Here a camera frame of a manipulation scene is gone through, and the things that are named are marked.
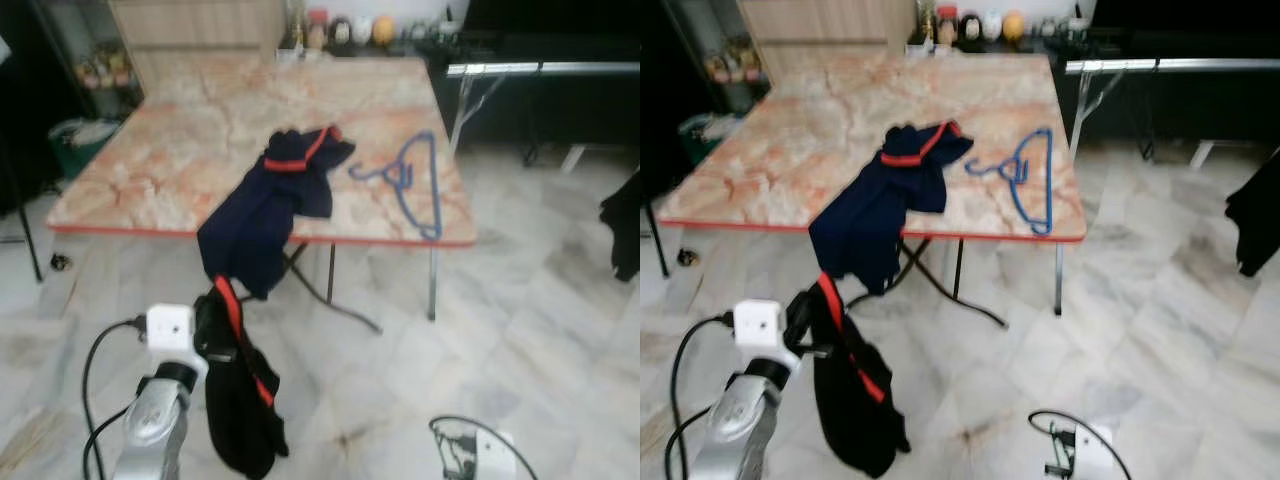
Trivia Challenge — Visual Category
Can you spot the black shirt with small logo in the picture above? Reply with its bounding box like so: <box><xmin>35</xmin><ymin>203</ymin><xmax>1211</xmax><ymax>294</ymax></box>
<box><xmin>1224</xmin><ymin>150</ymin><xmax>1280</xmax><ymax>280</ymax></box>
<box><xmin>599</xmin><ymin>170</ymin><xmax>641</xmax><ymax>284</ymax></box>

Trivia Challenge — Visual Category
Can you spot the light wooden cabinet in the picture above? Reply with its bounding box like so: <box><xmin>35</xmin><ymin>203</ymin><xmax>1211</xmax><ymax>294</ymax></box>
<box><xmin>738</xmin><ymin>0</ymin><xmax>916</xmax><ymax>56</ymax></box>
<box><xmin>108</xmin><ymin>0</ymin><xmax>291</xmax><ymax>63</ymax></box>

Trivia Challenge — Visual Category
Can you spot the blue plastic hanger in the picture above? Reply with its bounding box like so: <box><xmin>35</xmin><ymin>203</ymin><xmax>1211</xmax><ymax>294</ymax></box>
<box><xmin>965</xmin><ymin>127</ymin><xmax>1056</xmax><ymax>237</ymax></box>
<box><xmin>348</xmin><ymin>130</ymin><xmax>444</xmax><ymax>242</ymax></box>

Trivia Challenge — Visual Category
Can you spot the navy shirt with red trim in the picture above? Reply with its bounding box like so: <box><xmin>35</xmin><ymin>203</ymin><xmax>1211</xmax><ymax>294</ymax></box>
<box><xmin>808</xmin><ymin>122</ymin><xmax>976</xmax><ymax>297</ymax></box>
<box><xmin>196</xmin><ymin>126</ymin><xmax>357</xmax><ymax>302</ymax></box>

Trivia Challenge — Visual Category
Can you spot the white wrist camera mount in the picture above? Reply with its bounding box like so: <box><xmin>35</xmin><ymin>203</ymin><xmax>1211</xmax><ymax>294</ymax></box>
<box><xmin>468</xmin><ymin>430</ymin><xmax>517</xmax><ymax>480</ymax></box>
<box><xmin>145</xmin><ymin>303</ymin><xmax>197</xmax><ymax>354</ymax></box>
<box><xmin>1070</xmin><ymin>425</ymin><xmax>1114</xmax><ymax>480</ymax></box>
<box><xmin>733</xmin><ymin>300</ymin><xmax>786</xmax><ymax>353</ymax></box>

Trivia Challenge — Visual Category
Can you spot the black TV cabinet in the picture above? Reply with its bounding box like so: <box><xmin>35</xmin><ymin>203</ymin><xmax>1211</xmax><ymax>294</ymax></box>
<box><xmin>1040</xmin><ymin>25</ymin><xmax>1280</xmax><ymax>146</ymax></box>
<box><xmin>405</xmin><ymin>25</ymin><xmax>641</xmax><ymax>151</ymax></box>

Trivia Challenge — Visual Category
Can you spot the silver metal clothes rack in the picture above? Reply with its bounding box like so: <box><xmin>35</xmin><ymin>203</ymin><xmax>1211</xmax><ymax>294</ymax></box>
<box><xmin>445</xmin><ymin>60</ymin><xmax>641</xmax><ymax>156</ymax></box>
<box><xmin>1063</xmin><ymin>57</ymin><xmax>1280</xmax><ymax>161</ymax></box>

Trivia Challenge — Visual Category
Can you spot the dark glass cabinet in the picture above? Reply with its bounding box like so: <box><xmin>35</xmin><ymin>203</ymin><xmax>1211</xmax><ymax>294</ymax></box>
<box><xmin>665</xmin><ymin>0</ymin><xmax>776</xmax><ymax>96</ymax></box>
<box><xmin>30</xmin><ymin>0</ymin><xmax>151</xmax><ymax>101</ymax></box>

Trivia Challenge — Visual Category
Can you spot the black shirt with red trim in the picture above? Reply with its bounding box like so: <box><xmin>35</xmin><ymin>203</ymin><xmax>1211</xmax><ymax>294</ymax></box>
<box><xmin>790</xmin><ymin>272</ymin><xmax>913</xmax><ymax>479</ymax></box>
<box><xmin>192</xmin><ymin>275</ymin><xmax>292</xmax><ymax>480</ymax></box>

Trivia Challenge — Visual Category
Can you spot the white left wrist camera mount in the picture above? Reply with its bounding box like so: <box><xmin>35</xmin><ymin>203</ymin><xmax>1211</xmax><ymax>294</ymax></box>
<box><xmin>733</xmin><ymin>300</ymin><xmax>786</xmax><ymax>353</ymax></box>
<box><xmin>145</xmin><ymin>303</ymin><xmax>197</xmax><ymax>354</ymax></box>

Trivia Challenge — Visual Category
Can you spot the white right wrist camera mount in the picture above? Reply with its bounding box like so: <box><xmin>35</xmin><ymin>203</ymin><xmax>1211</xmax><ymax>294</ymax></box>
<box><xmin>1070</xmin><ymin>425</ymin><xmax>1114</xmax><ymax>480</ymax></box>
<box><xmin>468</xmin><ymin>430</ymin><xmax>517</xmax><ymax>480</ymax></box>

